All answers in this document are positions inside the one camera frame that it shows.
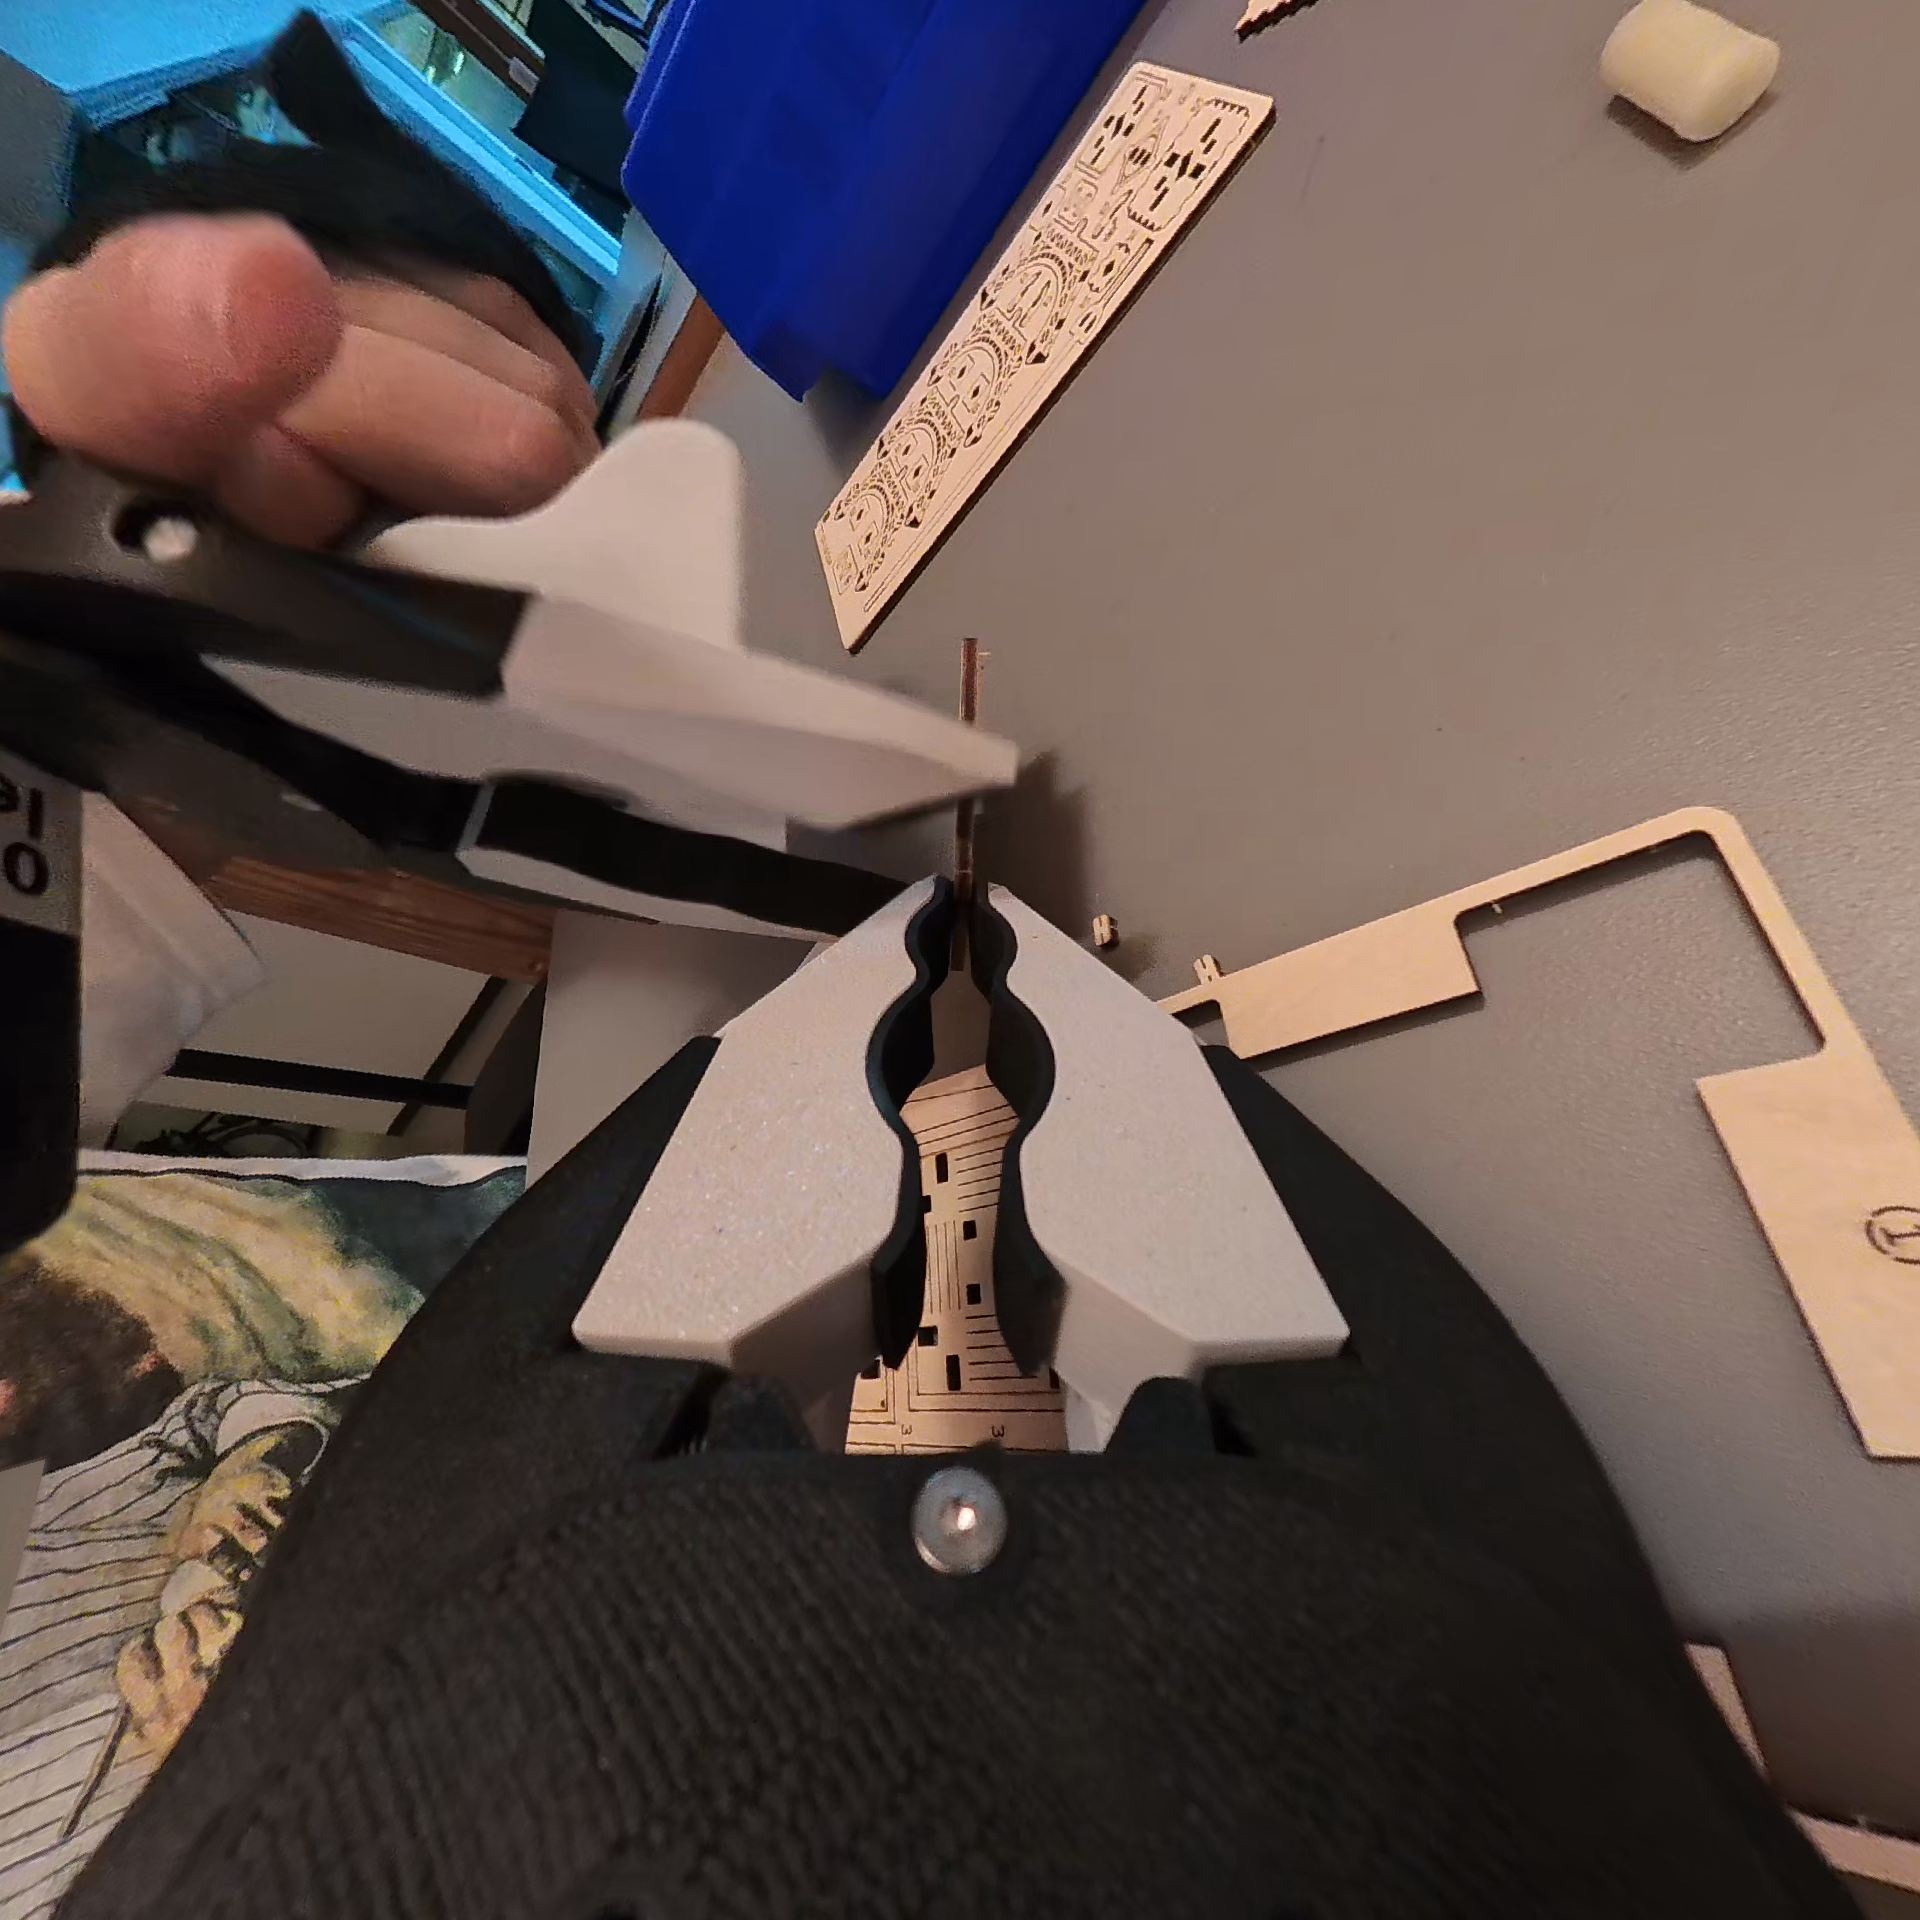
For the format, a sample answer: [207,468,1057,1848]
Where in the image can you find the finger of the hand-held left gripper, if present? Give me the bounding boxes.
[196,594,1025,837]
[454,781,918,943]

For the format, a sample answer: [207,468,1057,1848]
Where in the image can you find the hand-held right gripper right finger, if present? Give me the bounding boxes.
[981,883,1353,1453]

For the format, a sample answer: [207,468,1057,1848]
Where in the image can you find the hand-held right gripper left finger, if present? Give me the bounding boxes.
[572,879,954,1453]

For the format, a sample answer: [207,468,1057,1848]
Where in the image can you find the cross-shaped wooden piece diamond print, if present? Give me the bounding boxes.
[954,633,996,961]

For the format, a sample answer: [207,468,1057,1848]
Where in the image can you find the wooden puzzle sheet square cutout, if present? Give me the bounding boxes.
[845,808,1920,1457]

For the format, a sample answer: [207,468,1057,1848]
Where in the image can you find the grey desk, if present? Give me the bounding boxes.
[532,0,1920,1846]

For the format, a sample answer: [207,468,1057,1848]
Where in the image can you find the person's left hand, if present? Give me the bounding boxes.
[4,221,602,553]

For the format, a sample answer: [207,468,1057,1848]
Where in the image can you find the thick wooden beam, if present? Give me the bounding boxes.
[136,808,559,987]

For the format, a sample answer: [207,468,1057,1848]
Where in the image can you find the wooden puzzle sheet arch parts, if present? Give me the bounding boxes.
[814,59,1282,658]

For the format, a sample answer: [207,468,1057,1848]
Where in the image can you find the blue plastic bin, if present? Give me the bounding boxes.
[618,0,1150,402]

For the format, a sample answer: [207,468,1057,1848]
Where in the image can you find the cream wax stick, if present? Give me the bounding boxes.
[1592,0,1786,146]

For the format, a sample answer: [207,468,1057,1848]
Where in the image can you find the black picture frame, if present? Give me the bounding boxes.
[162,1050,471,1093]

